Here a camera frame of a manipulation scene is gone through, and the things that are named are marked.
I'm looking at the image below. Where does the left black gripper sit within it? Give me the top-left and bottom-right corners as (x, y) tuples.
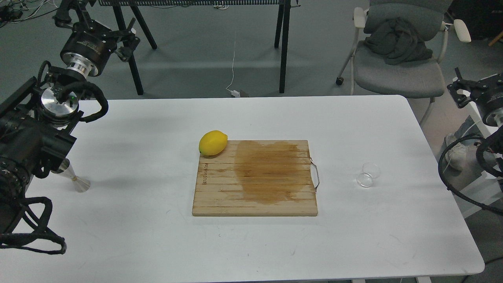
(53, 0), (140, 77)

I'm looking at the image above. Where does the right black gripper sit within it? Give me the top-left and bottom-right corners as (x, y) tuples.
(447, 68), (503, 127)

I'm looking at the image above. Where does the small clear glass cup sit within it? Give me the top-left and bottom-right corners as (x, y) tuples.
(356, 162), (381, 188)

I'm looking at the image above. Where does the steel double jigger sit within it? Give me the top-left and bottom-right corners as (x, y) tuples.
(51, 159), (90, 192)

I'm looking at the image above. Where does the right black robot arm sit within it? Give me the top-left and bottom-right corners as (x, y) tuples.
(438, 67), (503, 216)

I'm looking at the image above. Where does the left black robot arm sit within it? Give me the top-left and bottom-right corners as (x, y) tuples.
(1, 0), (157, 255)

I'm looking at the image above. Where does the grey office chair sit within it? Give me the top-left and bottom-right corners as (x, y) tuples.
(336, 0), (452, 121)

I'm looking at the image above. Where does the person in jeans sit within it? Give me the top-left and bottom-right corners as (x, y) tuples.
(444, 116), (481, 172)

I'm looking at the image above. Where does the dark grey cloth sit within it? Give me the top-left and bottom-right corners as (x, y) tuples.
(363, 18), (433, 66)

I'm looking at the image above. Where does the white side table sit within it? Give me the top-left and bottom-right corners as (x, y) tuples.
(454, 102), (502, 219)

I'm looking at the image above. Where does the yellow lemon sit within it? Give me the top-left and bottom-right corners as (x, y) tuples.
(199, 130), (228, 156)

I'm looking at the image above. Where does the wooden cutting board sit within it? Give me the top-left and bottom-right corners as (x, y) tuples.
(192, 140), (318, 217)

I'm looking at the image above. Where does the white cable with plug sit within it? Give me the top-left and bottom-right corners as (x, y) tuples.
(226, 31), (241, 98)

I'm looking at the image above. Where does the black metal table frame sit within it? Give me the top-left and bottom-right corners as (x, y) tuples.
(99, 0), (294, 94)

